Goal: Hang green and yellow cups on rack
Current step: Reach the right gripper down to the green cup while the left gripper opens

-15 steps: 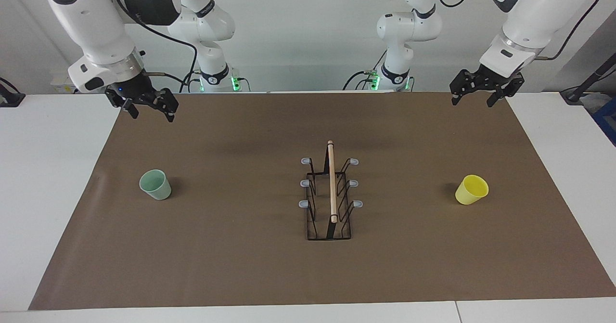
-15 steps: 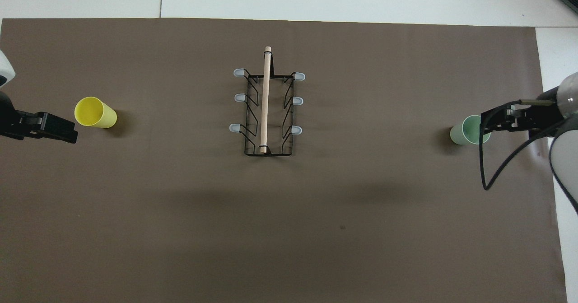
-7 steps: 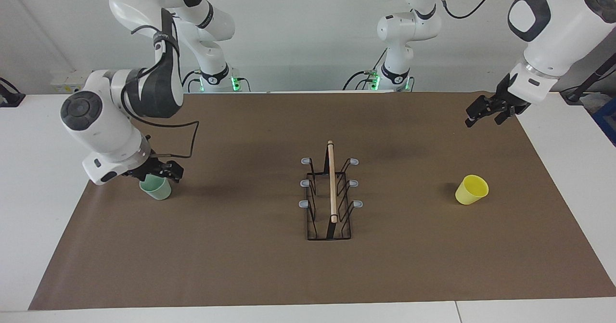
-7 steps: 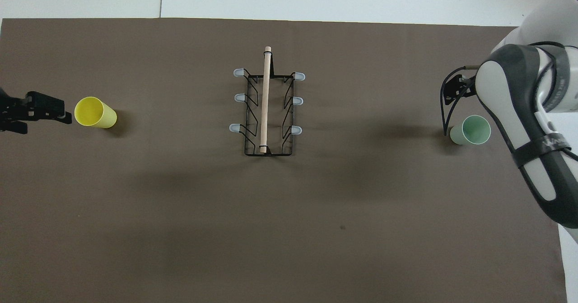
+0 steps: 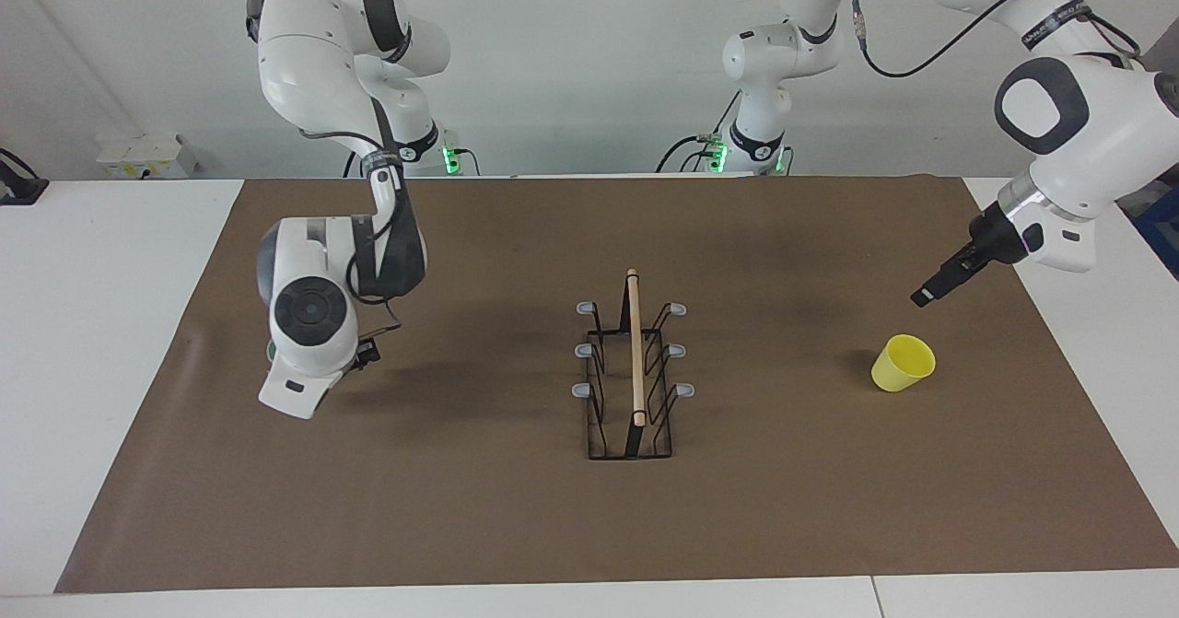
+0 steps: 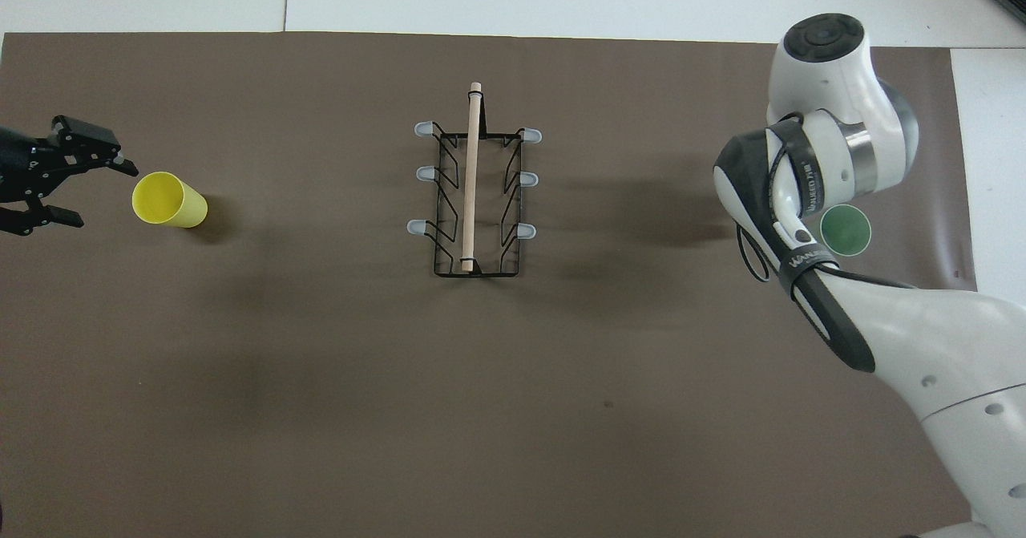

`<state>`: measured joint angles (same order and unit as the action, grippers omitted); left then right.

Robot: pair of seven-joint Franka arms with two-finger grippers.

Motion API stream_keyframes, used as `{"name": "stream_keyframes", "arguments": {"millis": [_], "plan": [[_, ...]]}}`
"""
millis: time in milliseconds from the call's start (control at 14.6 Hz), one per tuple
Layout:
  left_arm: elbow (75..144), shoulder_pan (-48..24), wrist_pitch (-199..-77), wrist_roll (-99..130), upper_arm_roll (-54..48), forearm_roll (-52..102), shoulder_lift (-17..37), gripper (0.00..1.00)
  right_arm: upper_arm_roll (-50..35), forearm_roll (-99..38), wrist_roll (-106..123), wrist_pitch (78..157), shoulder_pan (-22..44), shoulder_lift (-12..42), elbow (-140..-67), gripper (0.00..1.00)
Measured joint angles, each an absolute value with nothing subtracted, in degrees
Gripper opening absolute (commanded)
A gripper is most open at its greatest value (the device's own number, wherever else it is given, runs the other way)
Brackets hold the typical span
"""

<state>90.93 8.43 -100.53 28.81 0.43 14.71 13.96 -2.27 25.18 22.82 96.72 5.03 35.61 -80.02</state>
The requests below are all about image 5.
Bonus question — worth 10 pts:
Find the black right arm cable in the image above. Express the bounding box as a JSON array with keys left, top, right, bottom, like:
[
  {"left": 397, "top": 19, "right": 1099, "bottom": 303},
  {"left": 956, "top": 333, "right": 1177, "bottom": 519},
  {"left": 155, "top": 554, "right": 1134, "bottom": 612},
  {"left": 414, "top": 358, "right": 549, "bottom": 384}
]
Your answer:
[{"left": 299, "top": 128, "right": 403, "bottom": 338}]

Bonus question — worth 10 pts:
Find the black base cable bundle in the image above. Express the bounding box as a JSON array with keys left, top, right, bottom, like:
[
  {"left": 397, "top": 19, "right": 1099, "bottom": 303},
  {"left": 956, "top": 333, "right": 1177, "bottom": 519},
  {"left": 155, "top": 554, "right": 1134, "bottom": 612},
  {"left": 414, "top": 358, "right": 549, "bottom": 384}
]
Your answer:
[{"left": 656, "top": 93, "right": 740, "bottom": 174}]

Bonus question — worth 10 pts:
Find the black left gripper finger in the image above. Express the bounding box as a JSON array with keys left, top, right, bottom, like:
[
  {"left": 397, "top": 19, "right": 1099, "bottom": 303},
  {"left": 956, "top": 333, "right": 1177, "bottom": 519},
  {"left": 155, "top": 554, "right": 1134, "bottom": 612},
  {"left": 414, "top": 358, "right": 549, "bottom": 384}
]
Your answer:
[
  {"left": 949, "top": 239, "right": 991, "bottom": 274},
  {"left": 910, "top": 268, "right": 968, "bottom": 308}
]

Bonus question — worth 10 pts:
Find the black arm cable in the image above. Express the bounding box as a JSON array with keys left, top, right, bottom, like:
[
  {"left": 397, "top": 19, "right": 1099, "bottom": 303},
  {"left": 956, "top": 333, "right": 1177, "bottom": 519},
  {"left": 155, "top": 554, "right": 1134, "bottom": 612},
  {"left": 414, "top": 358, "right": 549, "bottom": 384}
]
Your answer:
[
  {"left": 852, "top": 0, "right": 1143, "bottom": 80},
  {"left": 299, "top": 128, "right": 403, "bottom": 338}
]

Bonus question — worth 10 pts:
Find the black clamp mount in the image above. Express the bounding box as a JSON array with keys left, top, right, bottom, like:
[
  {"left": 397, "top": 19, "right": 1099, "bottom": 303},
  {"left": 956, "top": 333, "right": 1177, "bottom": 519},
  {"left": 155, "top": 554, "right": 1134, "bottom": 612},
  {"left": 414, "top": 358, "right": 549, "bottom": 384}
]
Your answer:
[{"left": 0, "top": 148, "right": 49, "bottom": 206}]

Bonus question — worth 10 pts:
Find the brown table mat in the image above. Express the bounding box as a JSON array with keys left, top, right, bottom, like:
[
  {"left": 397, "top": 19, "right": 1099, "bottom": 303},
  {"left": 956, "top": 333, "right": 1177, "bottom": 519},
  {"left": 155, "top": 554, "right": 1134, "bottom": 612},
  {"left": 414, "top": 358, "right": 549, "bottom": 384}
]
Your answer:
[{"left": 53, "top": 174, "right": 1179, "bottom": 594}]

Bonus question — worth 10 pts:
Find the white wall socket box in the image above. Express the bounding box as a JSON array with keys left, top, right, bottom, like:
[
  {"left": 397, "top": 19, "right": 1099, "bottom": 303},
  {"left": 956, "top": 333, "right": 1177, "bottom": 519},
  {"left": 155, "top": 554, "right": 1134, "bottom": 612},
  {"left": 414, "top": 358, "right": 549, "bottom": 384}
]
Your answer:
[{"left": 97, "top": 133, "right": 197, "bottom": 180}]

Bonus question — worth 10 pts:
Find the yellow plastic cup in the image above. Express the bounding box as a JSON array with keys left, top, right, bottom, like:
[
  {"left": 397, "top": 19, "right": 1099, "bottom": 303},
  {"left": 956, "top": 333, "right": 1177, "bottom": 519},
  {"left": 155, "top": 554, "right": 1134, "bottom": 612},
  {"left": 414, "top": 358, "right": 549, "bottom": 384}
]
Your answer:
[{"left": 870, "top": 333, "right": 937, "bottom": 393}]

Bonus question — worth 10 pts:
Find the black wire rack wooden handle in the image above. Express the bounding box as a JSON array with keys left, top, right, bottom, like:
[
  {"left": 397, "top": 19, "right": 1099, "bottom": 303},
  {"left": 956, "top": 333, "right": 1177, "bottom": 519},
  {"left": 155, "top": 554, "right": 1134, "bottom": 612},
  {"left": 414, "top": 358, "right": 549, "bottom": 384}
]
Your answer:
[{"left": 573, "top": 268, "right": 696, "bottom": 461}]

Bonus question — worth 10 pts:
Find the blue crate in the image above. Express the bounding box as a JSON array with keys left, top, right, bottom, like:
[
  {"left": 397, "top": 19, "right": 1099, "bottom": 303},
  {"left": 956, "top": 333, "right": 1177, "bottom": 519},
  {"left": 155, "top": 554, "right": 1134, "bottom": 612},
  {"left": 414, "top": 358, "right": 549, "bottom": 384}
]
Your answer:
[{"left": 1131, "top": 185, "right": 1179, "bottom": 280}]

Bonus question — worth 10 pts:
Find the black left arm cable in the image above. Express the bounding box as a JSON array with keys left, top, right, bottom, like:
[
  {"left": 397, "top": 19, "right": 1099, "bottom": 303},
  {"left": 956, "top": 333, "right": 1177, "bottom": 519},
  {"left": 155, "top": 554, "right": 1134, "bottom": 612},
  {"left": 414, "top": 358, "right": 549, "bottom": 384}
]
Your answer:
[{"left": 852, "top": 0, "right": 1143, "bottom": 80}]

